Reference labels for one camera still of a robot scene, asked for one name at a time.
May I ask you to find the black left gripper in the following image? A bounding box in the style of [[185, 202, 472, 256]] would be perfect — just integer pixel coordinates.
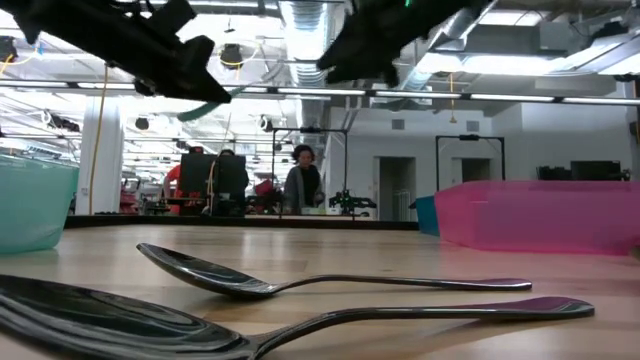
[[0, 0, 233, 105]]

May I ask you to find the long white light strip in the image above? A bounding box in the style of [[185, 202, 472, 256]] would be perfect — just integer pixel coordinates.
[[0, 79, 640, 107]]

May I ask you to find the teal translucent plastic bin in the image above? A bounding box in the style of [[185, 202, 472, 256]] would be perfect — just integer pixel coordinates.
[[0, 153, 80, 255]]

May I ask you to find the grey door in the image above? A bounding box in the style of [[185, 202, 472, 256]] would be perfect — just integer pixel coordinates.
[[452, 157, 494, 184], [374, 155, 418, 222]]

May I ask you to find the black dome camera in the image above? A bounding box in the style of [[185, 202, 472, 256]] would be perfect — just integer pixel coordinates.
[[219, 43, 245, 70]]

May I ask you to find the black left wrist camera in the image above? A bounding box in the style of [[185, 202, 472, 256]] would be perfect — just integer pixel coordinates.
[[147, 0, 197, 35]]

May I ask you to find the person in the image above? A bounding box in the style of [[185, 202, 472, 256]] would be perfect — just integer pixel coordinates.
[[162, 144, 206, 201], [218, 148, 251, 216], [283, 143, 326, 216]]

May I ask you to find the smooth silver air duct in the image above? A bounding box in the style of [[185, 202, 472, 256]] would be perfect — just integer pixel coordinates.
[[399, 0, 501, 99]]

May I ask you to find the pink translucent plastic bin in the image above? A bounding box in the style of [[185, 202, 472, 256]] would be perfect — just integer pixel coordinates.
[[433, 179, 640, 257]]

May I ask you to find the yellow power cable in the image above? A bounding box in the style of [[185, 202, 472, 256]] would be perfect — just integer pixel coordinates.
[[86, 62, 112, 216]]

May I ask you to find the white pillar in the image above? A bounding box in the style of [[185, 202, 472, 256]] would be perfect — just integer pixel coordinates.
[[77, 97, 125, 216]]

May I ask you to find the ribbed silver air duct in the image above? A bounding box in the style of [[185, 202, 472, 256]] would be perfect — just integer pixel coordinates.
[[277, 0, 334, 91]]

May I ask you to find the small black metal spoon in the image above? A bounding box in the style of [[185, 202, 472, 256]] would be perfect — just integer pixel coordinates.
[[136, 242, 534, 301], [0, 273, 597, 360]]

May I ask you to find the teal handled silver spoon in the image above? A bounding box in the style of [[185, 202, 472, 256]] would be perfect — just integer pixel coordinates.
[[176, 86, 242, 123]]

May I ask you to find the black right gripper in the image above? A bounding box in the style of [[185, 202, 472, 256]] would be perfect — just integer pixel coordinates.
[[317, 0, 489, 87]]

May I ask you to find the blue plastic bin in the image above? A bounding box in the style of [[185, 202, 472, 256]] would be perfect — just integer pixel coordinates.
[[408, 194, 441, 237]]

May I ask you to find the black gantry frame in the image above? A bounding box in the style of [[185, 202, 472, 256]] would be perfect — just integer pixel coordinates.
[[272, 127, 350, 216], [435, 133, 506, 192]]

